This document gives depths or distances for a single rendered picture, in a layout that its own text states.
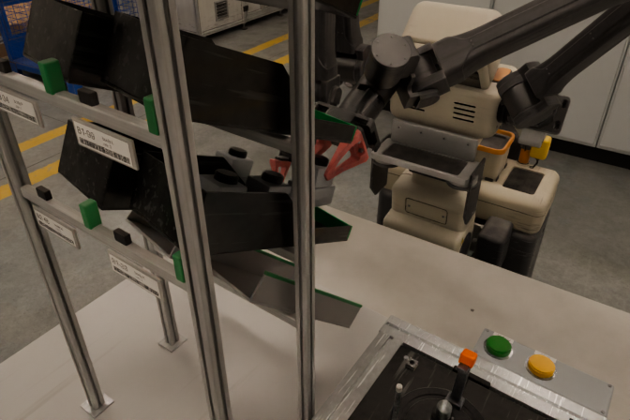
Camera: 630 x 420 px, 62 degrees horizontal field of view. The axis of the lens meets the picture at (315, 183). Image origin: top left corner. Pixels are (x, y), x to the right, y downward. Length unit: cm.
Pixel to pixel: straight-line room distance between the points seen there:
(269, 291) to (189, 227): 25
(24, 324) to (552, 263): 241
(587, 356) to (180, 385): 76
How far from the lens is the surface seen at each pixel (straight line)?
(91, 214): 62
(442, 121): 133
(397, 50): 76
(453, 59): 83
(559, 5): 86
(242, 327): 110
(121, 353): 111
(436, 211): 145
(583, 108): 369
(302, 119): 55
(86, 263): 278
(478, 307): 118
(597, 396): 97
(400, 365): 90
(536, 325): 118
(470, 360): 79
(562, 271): 277
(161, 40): 39
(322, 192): 75
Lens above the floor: 166
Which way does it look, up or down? 32 degrees down
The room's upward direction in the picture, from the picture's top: straight up
